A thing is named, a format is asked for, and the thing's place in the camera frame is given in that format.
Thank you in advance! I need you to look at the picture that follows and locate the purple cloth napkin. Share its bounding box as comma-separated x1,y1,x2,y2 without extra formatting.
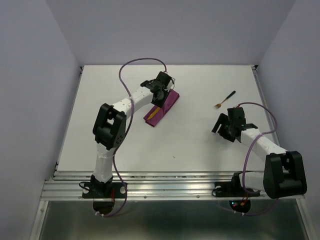
143,90,180,127

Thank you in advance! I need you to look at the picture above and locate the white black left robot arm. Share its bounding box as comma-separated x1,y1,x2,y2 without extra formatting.
89,71,175,198

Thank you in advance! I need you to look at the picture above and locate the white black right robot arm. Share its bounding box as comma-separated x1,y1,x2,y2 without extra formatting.
212,107,307,199

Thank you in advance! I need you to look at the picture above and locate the aluminium right side rail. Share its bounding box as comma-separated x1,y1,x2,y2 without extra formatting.
251,64,291,178

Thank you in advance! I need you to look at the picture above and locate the aluminium rail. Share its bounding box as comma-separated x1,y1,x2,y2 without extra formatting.
49,65,85,179
251,64,291,178

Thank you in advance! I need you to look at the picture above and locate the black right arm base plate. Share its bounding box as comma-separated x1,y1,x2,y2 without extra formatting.
211,181,255,198

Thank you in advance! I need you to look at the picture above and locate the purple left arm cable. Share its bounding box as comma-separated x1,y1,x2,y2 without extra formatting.
94,57,168,218

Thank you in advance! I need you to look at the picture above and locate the aluminium left side rail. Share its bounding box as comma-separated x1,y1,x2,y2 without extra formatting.
49,65,85,179

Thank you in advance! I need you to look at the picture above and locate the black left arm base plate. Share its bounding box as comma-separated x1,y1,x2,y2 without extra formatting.
79,181,127,199

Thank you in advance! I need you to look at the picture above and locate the aluminium front rail frame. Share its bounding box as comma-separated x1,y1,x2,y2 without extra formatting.
39,170,307,201

